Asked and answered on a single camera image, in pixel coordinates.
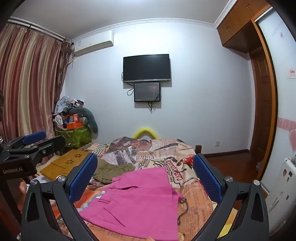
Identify white appliance with stickers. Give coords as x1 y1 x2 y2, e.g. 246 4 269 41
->
266 157 296 219

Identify curtain rod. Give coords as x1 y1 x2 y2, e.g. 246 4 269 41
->
7 19 65 42

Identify black wall television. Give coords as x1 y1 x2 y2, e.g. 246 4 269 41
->
123 54 172 83

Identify striped red curtain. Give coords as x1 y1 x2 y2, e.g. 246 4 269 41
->
0 22 73 163

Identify white sliding wardrobe door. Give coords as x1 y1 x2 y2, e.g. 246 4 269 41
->
256 9 296 193

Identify printed blanket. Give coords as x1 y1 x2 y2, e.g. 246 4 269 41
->
39 137 238 241

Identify grey plush toy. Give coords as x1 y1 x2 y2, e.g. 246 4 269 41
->
69 107 99 140

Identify yellow curved foam tube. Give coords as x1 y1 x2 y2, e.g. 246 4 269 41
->
134 126 160 140

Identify brown wooden door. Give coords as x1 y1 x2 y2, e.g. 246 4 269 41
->
248 46 276 168

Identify small black monitor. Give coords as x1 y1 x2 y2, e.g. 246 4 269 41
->
134 82 161 103

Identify wooden overhead cupboard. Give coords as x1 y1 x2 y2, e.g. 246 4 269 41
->
217 0 278 48

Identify olive green pants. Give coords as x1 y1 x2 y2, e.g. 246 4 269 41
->
93 161 136 185

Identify white air conditioner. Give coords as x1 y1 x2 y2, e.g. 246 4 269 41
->
73 31 115 57

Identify pink pants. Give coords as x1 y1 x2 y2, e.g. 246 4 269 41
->
79 167 184 241

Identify orange box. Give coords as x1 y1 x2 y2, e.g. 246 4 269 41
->
67 113 84 130

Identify pile of clutter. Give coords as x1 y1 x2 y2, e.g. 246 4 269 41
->
54 96 85 130

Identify person's left hand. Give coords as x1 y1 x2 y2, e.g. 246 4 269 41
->
19 180 29 198

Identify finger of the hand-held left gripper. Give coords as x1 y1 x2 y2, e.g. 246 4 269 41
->
10 130 47 149
13 135 66 163

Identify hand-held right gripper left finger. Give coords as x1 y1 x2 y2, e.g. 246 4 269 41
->
20 153 99 241

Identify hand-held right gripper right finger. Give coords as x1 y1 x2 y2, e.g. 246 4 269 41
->
192 153 270 241

